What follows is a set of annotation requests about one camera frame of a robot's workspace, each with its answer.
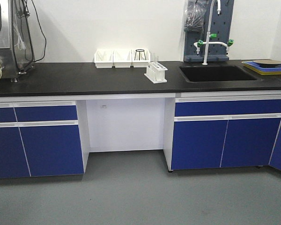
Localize white test tube rack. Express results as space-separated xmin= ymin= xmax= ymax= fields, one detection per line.
xmin=144 ymin=62 xmax=168 ymax=83

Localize grey blue pegboard drying rack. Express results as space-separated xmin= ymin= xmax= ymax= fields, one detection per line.
xmin=184 ymin=0 xmax=234 ymax=62

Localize right white storage bin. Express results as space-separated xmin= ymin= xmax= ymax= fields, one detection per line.
xmin=132 ymin=49 xmax=151 ymax=68

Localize white storage bin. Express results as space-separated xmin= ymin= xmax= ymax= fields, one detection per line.
xmin=113 ymin=49 xmax=132 ymax=68
xmin=132 ymin=49 xmax=151 ymax=68
xmin=94 ymin=49 xmax=113 ymax=68

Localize middle white storage bin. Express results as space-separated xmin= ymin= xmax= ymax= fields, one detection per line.
xmin=113 ymin=49 xmax=132 ymax=68

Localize black lab sink basin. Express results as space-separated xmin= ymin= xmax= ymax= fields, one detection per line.
xmin=179 ymin=66 xmax=259 ymax=83

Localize left white storage bin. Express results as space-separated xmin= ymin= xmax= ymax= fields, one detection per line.
xmin=94 ymin=49 xmax=113 ymax=68

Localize white lab faucet green knobs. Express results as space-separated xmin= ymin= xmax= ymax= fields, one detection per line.
xmin=193 ymin=0 xmax=234 ymax=65

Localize blue base cabinet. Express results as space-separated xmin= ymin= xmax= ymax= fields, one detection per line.
xmin=163 ymin=90 xmax=281 ymax=172
xmin=0 ymin=97 xmax=90 ymax=179

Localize clear plastic bag of tubes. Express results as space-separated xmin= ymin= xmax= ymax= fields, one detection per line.
xmin=184 ymin=0 xmax=208 ymax=32

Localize round grey disc plate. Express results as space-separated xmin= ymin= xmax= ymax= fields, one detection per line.
xmin=252 ymin=59 xmax=281 ymax=68

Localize yellow tray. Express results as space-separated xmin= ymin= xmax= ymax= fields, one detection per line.
xmin=242 ymin=61 xmax=281 ymax=75

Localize stainless steel machine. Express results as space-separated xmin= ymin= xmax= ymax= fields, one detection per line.
xmin=0 ymin=0 xmax=35 ymax=83

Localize blue tray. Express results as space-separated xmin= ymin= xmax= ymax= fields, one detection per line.
xmin=242 ymin=61 xmax=281 ymax=73

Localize black wire tripod stand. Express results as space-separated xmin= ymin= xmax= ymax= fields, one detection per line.
xmin=134 ymin=49 xmax=147 ymax=60

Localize black power cable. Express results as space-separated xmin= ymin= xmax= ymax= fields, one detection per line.
xmin=21 ymin=0 xmax=47 ymax=63

